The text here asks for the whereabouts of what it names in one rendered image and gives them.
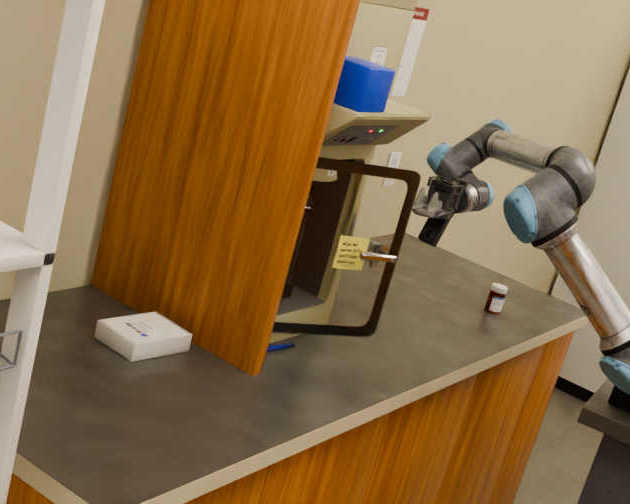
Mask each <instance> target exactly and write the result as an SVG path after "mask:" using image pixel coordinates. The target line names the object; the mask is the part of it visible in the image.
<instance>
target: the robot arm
mask: <svg viewBox="0 0 630 504"><path fill-rule="evenodd" d="M488 158H493V159H496V160H499V161H501V162H504V163H507V164H510V165H512V166H515V167H518V168H520V169H523V170H526V171H529V172H531V173H534V174H536V175H534V176H533V177H531V178H530V179H528V180H527V181H526V182H524V183H523V184H521V185H518V186H517V187H516V188H515V189H514V190H513V191H512V192H510V193H509V194H508V195H507V196H506V197H505V199H504V202H503V212H504V216H505V219H506V222H507V224H508V226H509V228H510V229H511V231H512V233H513V234H514V235H515V236H517V239H518V240H520V241H521V242H523V243H526V244H527V243H531V244H532V246H533V247H534V248H537V249H542V250H544V251H545V253H546V255H547V256H548V258H549V259H550V261H551V262H552V264H553V265H554V267H555V269H556V270H557V272H558V273H559V275H560V276H561V278H562V279H563V281H564V282H565V284H566V286H567V287H568V289H569V290H570V292H571V293H572V295H573V296H574V298H575V299H576V301H577V303H578V304H579V306H580V307H581V309H582V310H583V312H584V313H585V315H586V316H587V318H588V320H589V321H590V323H591V324H592V326H593V327H594V329H595V330H596V332H597V334H598V335H599V337H600V344H599V349H600V351H601V352H602V354H603V355H604V356H603V357H601V359H600V361H599V365H600V368H601V370H602V372H603V373H604V374H605V376H606V377H607V378H608V379H609V380H610V381H611V382H612V383H613V384H614V385H615V386H616V387H618V388H619V389H620V390H622V391H623V392H625V393H627V394H629V395H630V311H629V310H628V308H627V307H626V305H625V303H624V302H623V300H622V299H621V297H620V296H619V294H618V293H617V291H616V290H615V288H614V286H613V285H612V283H611V282H610V280H609V279H608V277H607V276H606V274H605V272H604V271H603V269H602V268H601V266H600V265H599V263H598V262H597V260H596V258H595V257H594V255H593V254H592V252H591V251H590V249H589V248H588V246H587V244H586V243H585V241H584V240H583V238H582V237H581V235H580V234H579V232H578V231H577V226H578V222H579V219H578V218H577V216H576V214H575V213H574V211H575V210H576V209H578V208H579V207H581V206H582V205H583V204H584V203H585V202H587V200H588V199H589V198H590V197H591V195H592V193H593V190H594V188H595V182H596V175H595V169H594V166H593V164H592V162H591V161H590V159H589V158H588V157H587V156H586V155H585V154H584V153H583V152H581V151H580V150H578V149H576V148H573V147H569V146H559V147H554V146H551V145H548V144H545V143H542V142H539V141H535V140H532V139H529V138H526V137H523V136H520V135H516V134H513V133H512V131H511V129H510V128H509V126H508V125H507V124H506V123H504V122H503V121H502V120H500V119H495V120H493V121H491V122H490V123H487V124H485V125H484V126H483V127H482V128H480V129H479V130H477V131H476V132H474V133H473V134H471V135H470V136H468V137H467V138H465V139H464V140H462V141H461V142H459V143H458V144H456V145H455V146H453V147H452V145H450V144H449V143H447V142H444V143H442V144H439V145H438V146H436V147H435V148H434V149H433V150H432V151H431V152H430V153H429V154H428V156H427V163H428V165H429V166H430V168H431V169H432V170H433V172H434V174H435V175H437V176H430V177H429V179H428V182H427V186H430V187H429V191H428V195H425V187H422V188H421V189H420V191H419V193H418V196H417V198H416V200H415V202H414V205H413V208H412V211H413V213H414V214H416V215H418V216H423V217H428V219H427V221H426V223H425V225H424V226H423V228H422V230H421V232H420V234H419V236H418V238H419V240H420V241H421V242H424V243H426V244H428V245H431V246H433V247H436V246H437V244H438V242H439V240H440V238H441V236H442V235H443V233H444V231H445V229H446V227H447V225H448V223H449V222H450V220H451V218H452V217H454V214H461V213H466V212H473V211H481V210H483V209H485V208H487V207H489V206H490V205H491V204H492V202H493V200H494V190H493V187H492V186H491V185H490V184H489V183H488V182H486V181H483V180H479V179H478V177H477V176H476V175H475V174H474V173H473V171H472V169H473V168H474V167H476V166H477V165H479V164H481V163H482V162H484V161H485V160H487V159H488ZM432 178H436V179H432ZM431 180H432V182H431ZM430 183H431V184H430Z"/></svg>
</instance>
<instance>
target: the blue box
mask: <svg viewBox="0 0 630 504"><path fill-rule="evenodd" d="M394 75H395V70H393V69H390V68H388V67H385V66H382V65H379V64H376V63H373V62H370V61H367V60H364V59H361V58H359V57H351V56H345V60H344V64H343V68H342V71H341V75H340V79H339V83H338V86H337V90H336V94H335V98H334V101H333V103H335V104H338V105H340V106H343V107H346V108H348V109H351V110H354V111H356V112H384V110H385V107H386V103H387V100H388V96H389V92H390V89H391V85H392V84H393V83H392V82H393V78H394Z"/></svg>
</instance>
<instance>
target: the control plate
mask: <svg viewBox="0 0 630 504"><path fill-rule="evenodd" d="M397 127H398V126H351V127H349V128H348V129H346V130H344V131H343V132H341V133H339V134H338V135H336V136H334V137H333V138H331V139H329V140H328V141H326V142H324V143H323V144H322V146H324V145H354V144H370V143H371V142H373V141H375V140H376V139H378V138H380V137H381V136H383V135H385V134H387V133H388V132H390V131H392V130H393V129H395V128H397ZM370 130H373V131H372V132H369V131H370ZM380 130H383V131H382V132H379V131H380ZM353 137H357V138H356V139H354V140H353V141H351V142H348V143H345V142H346V141H348V140H349V139H351V138H353ZM344 138H346V141H344V142H340V140H342V139H344ZM359 138H361V139H360V140H361V141H359V140H357V139H359ZM365 138H367V139H366V140H367V141H365V140H363V139H365ZM370 138H373V139H372V141H371V140H369V139H370ZM335 139H337V140H336V141H333V140H335Z"/></svg>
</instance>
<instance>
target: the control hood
mask: <svg viewBox="0 0 630 504"><path fill-rule="evenodd" d="M431 118H432V115H431V114H429V113H427V112H424V111H421V110H418V109H416V108H413V107H410V106H407V105H405V104H402V103H399V102H396V101H394V100H391V99H388V100H387V103H386V107H385V110H384V112H356V111H354V110H351V109H348V108H346V107H343V106H340V105H338V104H335V103H333V105H332V109H331V113H330V116H329V120H328V124H327V128H326V131H325V135H324V139H323V143H324V142H326V141H328V140H329V139H331V138H333V137H334V136H336V135H338V134H339V133H341V132H343V131H344V130H346V129H348V128H349V127H351V126H398V127H397V128H395V129H393V130H392V131H390V132H388V133H387V134H385V135H383V136H381V137H380V138H378V139H376V140H375V141H373V142H371V143H370V144H354V145H324V146H321V147H330V146H358V145H386V144H389V143H391V142H393V141H394V140H396V139H398V138H400V137H401V136H403V135H405V134H406V133H408V132H410V131H412V130H413V129H415V128H417V127H419V126H420V125H422V124H424V123H425V122H427V121H429V120H430V119H431ZM323 143H322V144H323Z"/></svg>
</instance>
